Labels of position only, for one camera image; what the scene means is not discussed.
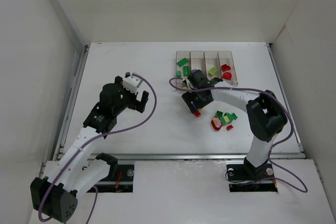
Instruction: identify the green lego plate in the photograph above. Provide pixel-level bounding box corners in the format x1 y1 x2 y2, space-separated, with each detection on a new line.
183 66 191 77

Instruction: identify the light green lego brick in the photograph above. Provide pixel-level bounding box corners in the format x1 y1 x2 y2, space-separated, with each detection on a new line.
208 67 218 76

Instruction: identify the long green lego brick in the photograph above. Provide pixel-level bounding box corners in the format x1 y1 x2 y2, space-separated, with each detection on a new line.
176 58 188 67

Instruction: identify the red square lego brick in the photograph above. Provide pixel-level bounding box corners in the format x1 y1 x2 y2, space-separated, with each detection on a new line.
221 64 231 72

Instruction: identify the red round lego piece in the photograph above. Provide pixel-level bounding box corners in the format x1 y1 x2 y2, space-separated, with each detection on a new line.
222 72 232 80

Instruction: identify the red flower lego piece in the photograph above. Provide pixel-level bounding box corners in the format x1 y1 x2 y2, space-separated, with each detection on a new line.
211 116 223 131

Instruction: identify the green lego brick cluster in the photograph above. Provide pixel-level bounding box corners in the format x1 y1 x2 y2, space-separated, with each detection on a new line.
215 111 238 125

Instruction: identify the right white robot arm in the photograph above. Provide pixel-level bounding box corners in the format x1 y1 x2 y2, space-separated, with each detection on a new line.
182 70 288 176

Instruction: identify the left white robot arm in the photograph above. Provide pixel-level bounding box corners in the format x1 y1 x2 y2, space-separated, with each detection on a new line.
30 73 149 223

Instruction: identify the clear container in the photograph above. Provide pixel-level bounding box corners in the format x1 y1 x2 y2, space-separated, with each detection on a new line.
218 51 238 86
190 51 206 74
175 51 191 89
204 51 221 80

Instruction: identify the small red lego piece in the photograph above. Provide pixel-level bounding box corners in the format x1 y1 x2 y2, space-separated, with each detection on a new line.
226 125 233 131

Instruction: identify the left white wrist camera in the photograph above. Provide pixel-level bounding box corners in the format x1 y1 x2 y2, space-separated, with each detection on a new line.
122 72 143 95

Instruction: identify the aluminium rail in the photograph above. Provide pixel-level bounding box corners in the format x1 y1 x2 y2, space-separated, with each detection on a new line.
56 152 307 161

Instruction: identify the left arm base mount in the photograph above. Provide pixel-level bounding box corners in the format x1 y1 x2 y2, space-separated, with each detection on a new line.
95 153 134 193

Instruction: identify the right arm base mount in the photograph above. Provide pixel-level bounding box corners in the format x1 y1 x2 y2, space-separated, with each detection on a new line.
225 162 278 193

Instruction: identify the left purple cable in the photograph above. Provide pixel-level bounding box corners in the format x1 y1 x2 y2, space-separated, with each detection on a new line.
38 71 158 224

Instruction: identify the purple cable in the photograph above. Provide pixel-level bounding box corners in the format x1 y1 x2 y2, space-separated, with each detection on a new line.
169 77 308 193
38 71 158 224

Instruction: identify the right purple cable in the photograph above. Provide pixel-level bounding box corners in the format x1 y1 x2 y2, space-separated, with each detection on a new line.
169 77 308 193

